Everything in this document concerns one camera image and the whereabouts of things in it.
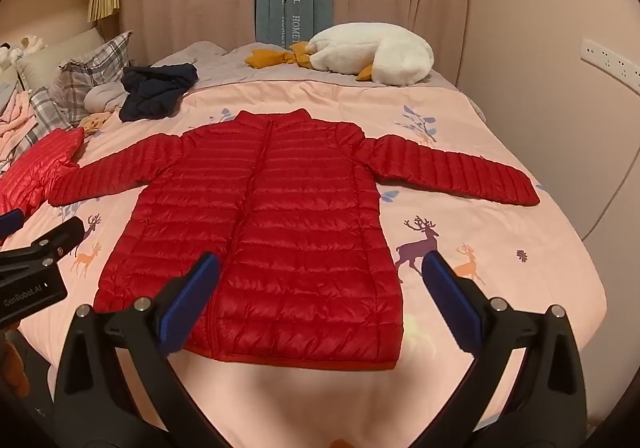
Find grey cloth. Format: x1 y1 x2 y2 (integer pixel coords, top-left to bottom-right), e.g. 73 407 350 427
83 81 128 114

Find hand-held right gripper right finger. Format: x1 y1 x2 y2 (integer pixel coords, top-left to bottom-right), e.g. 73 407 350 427
415 251 588 448

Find white wall socket strip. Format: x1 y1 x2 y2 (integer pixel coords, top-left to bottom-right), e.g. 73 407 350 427
580 38 640 92

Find pink clothing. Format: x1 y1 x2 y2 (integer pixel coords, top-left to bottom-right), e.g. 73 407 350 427
0 88 38 164

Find white plush toys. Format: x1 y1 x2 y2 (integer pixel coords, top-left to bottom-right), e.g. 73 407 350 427
0 34 46 69

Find navy blue garment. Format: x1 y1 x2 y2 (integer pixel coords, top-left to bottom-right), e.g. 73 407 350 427
118 62 199 124

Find red down jacket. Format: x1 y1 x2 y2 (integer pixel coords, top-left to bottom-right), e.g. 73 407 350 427
48 109 541 371

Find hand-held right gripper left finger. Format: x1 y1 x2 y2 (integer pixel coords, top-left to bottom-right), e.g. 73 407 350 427
52 252 236 448

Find white goose plush toy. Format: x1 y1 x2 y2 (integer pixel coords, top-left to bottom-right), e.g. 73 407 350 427
245 23 435 85

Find large grey plaid pillow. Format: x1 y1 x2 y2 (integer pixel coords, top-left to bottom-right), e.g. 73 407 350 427
52 31 135 126

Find small tan plush toy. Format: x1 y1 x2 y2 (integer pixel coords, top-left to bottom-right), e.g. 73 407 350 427
82 112 113 135

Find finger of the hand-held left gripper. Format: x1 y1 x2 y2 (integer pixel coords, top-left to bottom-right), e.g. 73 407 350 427
0 217 85 279
0 208 26 241

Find small grey plaid pillow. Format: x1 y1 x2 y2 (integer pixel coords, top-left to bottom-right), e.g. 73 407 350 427
10 86 73 164

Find pink deer printed blanket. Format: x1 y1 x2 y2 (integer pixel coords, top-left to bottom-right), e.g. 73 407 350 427
0 78 608 448

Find bright red puffer jacket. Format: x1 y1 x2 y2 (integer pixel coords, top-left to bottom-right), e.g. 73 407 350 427
0 127 86 219

